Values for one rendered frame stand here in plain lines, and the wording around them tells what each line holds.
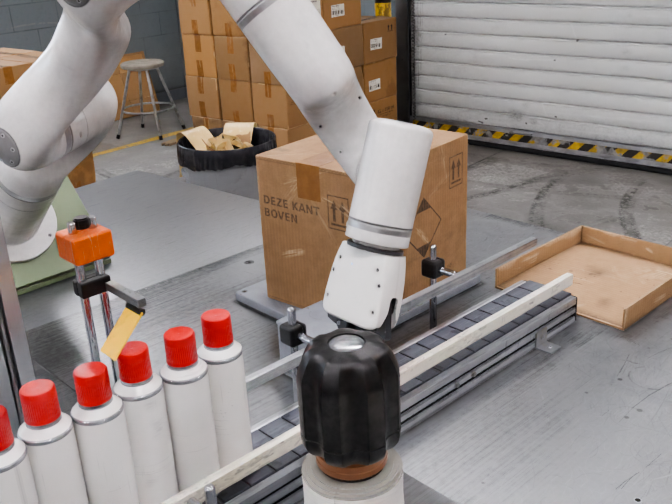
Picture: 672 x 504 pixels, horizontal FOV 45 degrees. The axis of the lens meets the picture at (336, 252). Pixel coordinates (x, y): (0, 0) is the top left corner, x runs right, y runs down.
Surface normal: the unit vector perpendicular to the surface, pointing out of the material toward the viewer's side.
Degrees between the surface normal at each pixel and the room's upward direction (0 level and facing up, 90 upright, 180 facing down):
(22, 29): 90
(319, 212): 90
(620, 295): 0
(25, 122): 85
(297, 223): 90
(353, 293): 70
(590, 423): 0
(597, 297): 0
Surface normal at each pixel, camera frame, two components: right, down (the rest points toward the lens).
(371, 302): -0.62, -0.04
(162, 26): 0.76, 0.22
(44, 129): 0.09, 0.51
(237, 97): -0.62, 0.32
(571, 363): -0.04, -0.92
